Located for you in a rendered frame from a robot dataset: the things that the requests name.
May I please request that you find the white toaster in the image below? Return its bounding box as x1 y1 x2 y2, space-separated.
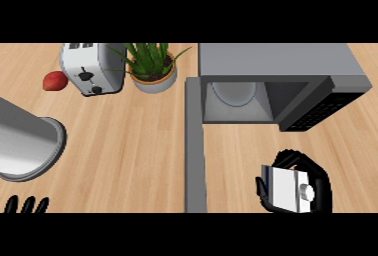
58 42 129 98

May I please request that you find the grey metal pot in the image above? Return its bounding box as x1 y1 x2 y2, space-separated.
0 97 69 183

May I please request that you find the grey microwave door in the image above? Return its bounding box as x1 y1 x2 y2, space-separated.
184 76 210 214

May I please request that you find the potted green plant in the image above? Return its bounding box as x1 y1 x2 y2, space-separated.
106 42 194 95

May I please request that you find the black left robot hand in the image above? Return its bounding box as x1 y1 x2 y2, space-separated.
4 195 52 214

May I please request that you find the red apple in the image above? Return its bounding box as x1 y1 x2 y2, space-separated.
42 70 70 92

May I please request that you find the grey microwave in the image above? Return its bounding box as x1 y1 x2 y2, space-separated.
199 42 374 133

